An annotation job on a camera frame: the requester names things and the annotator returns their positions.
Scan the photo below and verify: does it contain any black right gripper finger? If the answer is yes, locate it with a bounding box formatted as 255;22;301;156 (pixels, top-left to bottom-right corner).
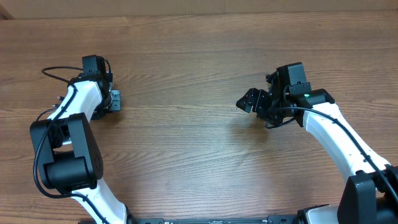
236;88;261;113
255;90;271;118

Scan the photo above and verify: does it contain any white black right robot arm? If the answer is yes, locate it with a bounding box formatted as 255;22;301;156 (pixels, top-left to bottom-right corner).
236;62;397;223

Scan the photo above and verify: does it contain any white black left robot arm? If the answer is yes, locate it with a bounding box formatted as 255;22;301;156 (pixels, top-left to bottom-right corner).
30;55;136;223

